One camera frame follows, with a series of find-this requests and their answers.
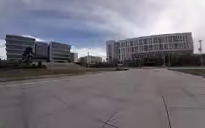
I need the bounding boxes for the wide grey steps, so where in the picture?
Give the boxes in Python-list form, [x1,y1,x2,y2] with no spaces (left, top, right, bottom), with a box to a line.
[43,62,89,70]

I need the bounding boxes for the dark tree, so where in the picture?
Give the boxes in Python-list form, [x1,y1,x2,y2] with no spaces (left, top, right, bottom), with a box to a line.
[21,46,35,66]

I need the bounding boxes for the large pale gridded building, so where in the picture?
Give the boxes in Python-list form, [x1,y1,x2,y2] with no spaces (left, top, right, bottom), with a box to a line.
[105,31,195,66]

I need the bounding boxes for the low pale building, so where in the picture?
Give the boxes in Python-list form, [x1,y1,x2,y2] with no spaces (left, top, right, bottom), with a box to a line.
[79,55,103,66]

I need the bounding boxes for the banded glass building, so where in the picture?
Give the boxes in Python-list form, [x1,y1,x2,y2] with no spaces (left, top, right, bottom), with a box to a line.
[4,34,72,64]

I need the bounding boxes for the row of trees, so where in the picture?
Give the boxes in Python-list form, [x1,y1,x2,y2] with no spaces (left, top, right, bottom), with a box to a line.
[133,52,205,67]

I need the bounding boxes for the pole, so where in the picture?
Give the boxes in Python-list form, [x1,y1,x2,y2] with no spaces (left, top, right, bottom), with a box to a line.
[197,39,203,68]

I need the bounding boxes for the small grey building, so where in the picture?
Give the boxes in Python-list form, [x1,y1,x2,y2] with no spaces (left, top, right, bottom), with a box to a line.
[69,52,80,63]

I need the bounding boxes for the grey concrete pavement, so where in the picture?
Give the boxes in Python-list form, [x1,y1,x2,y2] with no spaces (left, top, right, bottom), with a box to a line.
[0,67,205,128]

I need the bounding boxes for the grass strip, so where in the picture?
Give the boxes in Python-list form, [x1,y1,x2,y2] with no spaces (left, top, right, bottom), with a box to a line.
[168,67,205,80]

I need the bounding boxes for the dry grass stretch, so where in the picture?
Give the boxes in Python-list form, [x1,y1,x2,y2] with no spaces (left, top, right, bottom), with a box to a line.
[0,67,129,84]

